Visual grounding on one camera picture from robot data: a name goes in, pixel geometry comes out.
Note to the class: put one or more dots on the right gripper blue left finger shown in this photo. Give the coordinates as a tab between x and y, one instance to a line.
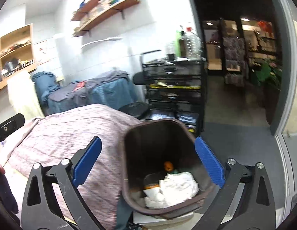
40	207

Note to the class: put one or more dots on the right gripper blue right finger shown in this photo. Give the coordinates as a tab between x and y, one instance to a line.
256	208

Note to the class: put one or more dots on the white paper bag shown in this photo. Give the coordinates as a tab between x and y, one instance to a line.
178	188

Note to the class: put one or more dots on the orange peel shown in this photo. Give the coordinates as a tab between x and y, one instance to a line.
168	166

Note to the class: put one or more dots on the dark brown trash bin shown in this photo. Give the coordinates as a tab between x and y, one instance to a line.
144	150

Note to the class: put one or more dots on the pink striped bed cover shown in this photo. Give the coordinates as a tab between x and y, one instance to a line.
49	140

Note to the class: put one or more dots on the wooden bookcase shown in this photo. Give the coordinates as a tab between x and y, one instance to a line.
16	53

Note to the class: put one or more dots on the white crumpled tissue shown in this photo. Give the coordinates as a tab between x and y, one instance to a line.
154	198

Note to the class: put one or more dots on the blue grey laundry pile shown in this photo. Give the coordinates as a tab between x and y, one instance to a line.
112	88

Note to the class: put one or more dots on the potted green plant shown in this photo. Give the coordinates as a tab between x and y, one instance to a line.
269	73

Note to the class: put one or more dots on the black round stool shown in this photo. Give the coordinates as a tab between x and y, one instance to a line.
136	109

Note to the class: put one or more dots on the black mesh drawer cart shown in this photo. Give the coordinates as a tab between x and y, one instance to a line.
176	89

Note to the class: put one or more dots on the black office chair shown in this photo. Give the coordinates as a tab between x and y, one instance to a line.
139	78

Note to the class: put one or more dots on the small black jar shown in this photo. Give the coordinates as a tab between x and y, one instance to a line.
171	56

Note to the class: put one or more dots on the clear plastic bottle red cap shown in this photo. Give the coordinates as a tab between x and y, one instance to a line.
192	44

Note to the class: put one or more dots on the green bottle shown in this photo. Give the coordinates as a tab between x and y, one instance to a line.
180	44

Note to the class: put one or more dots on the wooden wall shelf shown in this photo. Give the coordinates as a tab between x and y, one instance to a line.
93	12

